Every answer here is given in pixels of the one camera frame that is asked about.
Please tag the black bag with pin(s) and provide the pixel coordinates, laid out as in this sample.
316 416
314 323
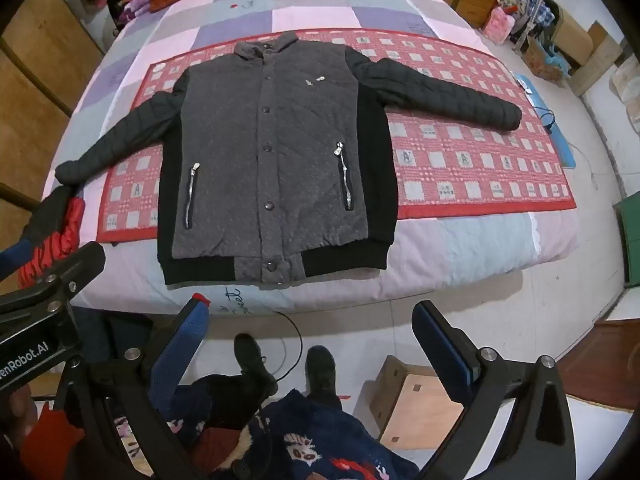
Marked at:
117 7

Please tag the person's blue printed fleece clothing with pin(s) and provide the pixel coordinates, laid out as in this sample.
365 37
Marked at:
310 440

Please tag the reddish wooden door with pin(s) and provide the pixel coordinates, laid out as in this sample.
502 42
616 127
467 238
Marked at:
605 355

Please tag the blue floor mat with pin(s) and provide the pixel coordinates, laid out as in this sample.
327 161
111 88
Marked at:
555 130

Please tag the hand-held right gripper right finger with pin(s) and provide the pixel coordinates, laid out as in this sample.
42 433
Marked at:
445 345

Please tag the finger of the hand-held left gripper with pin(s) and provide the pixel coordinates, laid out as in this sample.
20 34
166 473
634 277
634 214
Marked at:
15 257

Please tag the red checked mat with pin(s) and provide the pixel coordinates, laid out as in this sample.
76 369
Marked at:
475 160

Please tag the person's left shoe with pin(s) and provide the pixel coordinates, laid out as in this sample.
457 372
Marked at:
252 360

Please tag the wooden cabinet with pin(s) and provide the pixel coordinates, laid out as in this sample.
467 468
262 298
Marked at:
470 2

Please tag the plywood stool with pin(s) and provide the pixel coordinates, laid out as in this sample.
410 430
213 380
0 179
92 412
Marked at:
420 400

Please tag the cardboard box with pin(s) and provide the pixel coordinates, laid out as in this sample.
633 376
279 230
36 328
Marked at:
585 45

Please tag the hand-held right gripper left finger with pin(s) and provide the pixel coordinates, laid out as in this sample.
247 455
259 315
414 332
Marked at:
192 332

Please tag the blue patterned cloth pile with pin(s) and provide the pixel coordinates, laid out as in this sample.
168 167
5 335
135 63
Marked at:
530 5

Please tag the red and black padded garment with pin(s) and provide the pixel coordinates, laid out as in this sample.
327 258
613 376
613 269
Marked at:
67 230

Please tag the person's left hand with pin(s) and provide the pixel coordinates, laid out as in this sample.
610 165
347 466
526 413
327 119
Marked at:
11 425

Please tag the person's right shoe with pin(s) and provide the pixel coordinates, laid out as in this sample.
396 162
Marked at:
321 370

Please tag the person's shoe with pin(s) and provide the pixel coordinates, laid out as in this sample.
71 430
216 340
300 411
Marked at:
321 370
252 360

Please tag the pink bag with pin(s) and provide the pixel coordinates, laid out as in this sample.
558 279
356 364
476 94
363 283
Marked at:
497 25

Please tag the grey and black jacket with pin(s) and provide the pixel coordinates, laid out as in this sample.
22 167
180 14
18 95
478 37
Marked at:
260 160

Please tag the green container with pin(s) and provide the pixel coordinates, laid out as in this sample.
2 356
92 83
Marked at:
630 240

